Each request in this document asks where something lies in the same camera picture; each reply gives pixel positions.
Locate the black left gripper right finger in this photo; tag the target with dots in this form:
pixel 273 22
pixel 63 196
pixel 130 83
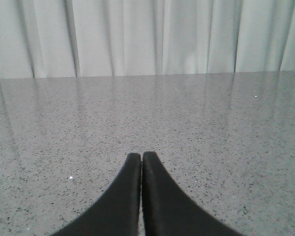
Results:
pixel 168 211

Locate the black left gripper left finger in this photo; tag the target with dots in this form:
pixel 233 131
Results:
pixel 116 212

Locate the white pleated curtain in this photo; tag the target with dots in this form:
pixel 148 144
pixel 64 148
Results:
pixel 80 38

